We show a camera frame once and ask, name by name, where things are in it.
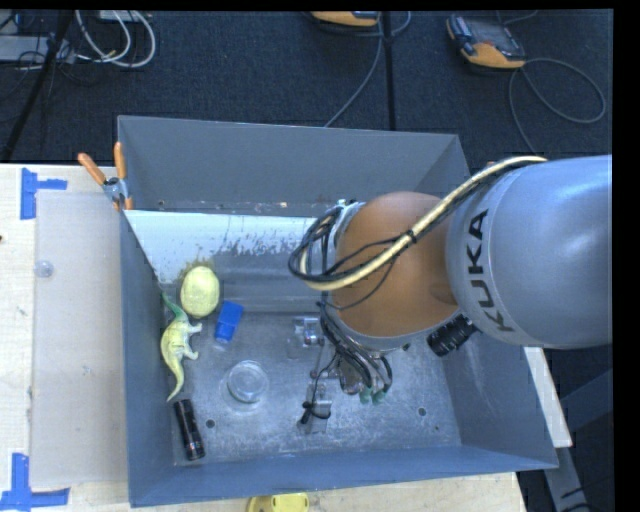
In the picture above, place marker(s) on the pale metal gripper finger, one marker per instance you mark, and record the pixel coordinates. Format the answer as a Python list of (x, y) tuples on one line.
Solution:
[(318, 409), (306, 334)]

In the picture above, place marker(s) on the clear glass dish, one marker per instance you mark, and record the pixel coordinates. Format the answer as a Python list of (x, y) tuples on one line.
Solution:
[(247, 381)]

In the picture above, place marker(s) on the blue block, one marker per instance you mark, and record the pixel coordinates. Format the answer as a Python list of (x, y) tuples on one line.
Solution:
[(228, 320)]

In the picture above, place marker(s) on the pale yellow toy lemon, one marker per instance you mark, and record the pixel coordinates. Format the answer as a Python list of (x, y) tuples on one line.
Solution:
[(200, 292)]

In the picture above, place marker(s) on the yellow-green toy dinosaur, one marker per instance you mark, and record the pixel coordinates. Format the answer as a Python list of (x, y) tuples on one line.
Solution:
[(175, 345)]

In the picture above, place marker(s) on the grey metal bin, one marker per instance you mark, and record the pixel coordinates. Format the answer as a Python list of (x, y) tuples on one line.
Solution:
[(280, 165)]

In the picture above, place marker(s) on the pale flat board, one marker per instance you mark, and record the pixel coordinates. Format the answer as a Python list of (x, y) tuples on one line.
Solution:
[(75, 350)]

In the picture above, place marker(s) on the black cylinder on white bracket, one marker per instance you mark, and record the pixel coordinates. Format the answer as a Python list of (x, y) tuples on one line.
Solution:
[(450, 337)]

